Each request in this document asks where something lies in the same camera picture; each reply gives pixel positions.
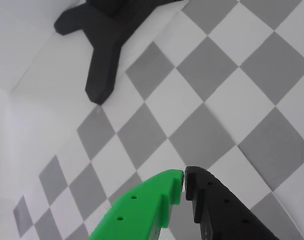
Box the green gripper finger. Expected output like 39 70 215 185
88 169 185 240

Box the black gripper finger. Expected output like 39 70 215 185
183 165 280 240

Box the grey white checkerboard mat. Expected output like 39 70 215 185
13 0 304 240

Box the black camera stand foot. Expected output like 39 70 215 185
53 0 185 106

